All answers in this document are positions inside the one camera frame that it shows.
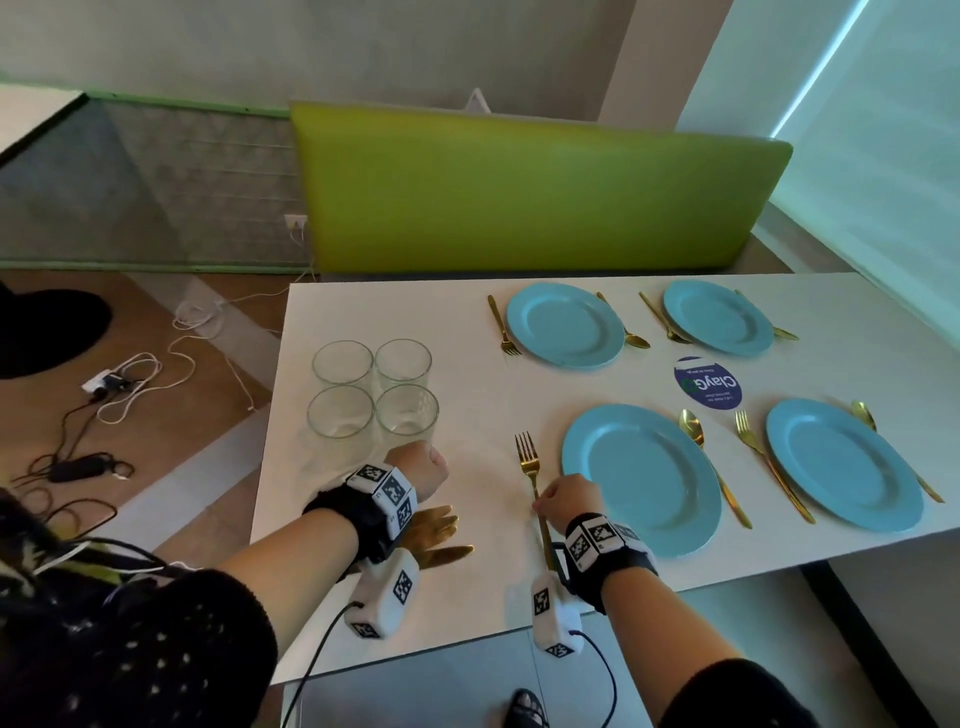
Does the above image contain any person's right hand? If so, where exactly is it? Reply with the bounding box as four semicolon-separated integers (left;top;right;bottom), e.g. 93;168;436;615
532;473;605;538

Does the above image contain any person's left hand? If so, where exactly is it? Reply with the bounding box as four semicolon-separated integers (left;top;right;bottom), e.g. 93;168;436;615
384;440;450;504

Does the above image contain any clear drinking glass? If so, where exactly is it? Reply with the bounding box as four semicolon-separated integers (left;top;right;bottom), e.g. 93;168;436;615
374;338;434;391
374;383;441;448
306;383;376;451
311;339;375;391

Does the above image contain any blue plate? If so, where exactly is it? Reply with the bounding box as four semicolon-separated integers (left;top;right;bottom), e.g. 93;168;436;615
765;397;926;535
662;279;775;358
506;281;626;370
560;403;724;560

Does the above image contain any person's right forearm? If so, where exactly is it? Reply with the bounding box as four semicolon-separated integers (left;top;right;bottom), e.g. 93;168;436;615
599;566;759;725

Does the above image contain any person's left forearm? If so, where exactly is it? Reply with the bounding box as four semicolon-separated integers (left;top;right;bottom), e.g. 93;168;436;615
217;509;361;661

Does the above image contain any blue round sticker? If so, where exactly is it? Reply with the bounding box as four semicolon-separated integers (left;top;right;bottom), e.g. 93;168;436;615
672;356;744;412

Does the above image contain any black knitted sleeve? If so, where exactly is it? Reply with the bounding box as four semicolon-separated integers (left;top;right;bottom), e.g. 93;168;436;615
0;568;279;728
658;658;823;728

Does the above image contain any green bench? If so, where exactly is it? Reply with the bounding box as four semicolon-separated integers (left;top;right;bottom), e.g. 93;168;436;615
288;101;794;279

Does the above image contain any black power brick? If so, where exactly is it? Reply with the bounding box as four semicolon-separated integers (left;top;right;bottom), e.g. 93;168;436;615
48;453;114;484

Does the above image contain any white roller blind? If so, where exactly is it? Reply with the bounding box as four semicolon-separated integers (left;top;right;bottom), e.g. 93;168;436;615
768;0;960;346

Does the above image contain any black marker wrist strap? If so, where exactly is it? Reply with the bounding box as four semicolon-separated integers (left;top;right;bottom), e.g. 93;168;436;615
554;512;660;616
302;463;419;568

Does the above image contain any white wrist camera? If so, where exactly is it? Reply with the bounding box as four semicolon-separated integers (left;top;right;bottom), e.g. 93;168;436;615
348;547;421;641
530;573;585;660

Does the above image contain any black camera cable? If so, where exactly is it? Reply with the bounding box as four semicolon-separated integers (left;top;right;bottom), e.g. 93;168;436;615
569;629;619;728
283;599;365;728

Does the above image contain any white floor cable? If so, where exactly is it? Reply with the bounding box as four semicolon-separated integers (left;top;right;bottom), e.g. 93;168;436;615
97;333;264;425
172;224;309;339

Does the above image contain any black cable bundle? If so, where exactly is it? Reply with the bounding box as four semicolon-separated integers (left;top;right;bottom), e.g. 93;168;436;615
0;487;204;601

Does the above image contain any black floor cable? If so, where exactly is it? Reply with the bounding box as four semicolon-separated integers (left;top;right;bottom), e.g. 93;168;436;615
11;389;136;541

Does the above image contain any grey wire mesh panel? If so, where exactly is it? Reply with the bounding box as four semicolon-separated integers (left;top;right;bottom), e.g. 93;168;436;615
0;93;313;271

